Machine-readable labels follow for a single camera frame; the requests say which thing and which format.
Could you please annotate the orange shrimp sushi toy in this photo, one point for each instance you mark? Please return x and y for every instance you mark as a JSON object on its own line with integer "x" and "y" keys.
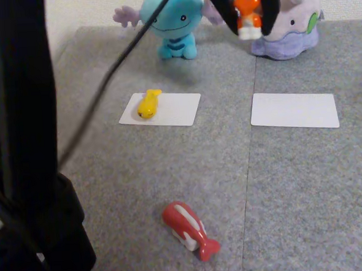
{"x": 249, "y": 17}

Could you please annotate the yellow egg sushi toy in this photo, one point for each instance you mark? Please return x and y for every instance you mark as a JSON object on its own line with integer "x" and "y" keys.
{"x": 148, "y": 106}

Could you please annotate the purple Goomy plush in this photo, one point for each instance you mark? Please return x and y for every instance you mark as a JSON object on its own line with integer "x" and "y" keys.
{"x": 297, "y": 27}

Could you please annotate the blue Wooper plush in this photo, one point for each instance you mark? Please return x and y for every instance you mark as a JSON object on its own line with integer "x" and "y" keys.
{"x": 177, "y": 19}

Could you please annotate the red tuna sushi toy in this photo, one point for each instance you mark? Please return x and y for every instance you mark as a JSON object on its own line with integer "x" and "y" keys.
{"x": 186, "y": 224}

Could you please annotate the white rectangular card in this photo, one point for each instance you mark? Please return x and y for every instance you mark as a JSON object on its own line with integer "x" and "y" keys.
{"x": 176, "y": 111}
{"x": 294, "y": 110}

